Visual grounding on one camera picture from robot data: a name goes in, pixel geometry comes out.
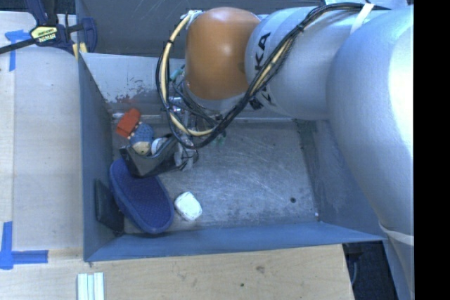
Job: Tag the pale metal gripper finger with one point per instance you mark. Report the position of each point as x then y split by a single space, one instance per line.
190 161
180 155

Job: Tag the small white cup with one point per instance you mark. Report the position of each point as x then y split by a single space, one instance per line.
158 145

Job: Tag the black open box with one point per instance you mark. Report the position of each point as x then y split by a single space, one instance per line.
147 165

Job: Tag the blue and tan soft toy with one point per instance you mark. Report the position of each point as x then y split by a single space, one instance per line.
142 141

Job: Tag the white rounded lump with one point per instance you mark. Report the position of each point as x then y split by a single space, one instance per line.
188 206

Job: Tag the red-orange toy block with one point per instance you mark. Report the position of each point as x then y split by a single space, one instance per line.
127 123

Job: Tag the blue oval sponge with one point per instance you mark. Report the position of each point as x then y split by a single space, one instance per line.
142 198

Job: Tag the grey metal bin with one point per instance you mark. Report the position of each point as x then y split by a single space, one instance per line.
246 179

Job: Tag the black flat block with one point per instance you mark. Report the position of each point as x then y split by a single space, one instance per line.
105 207

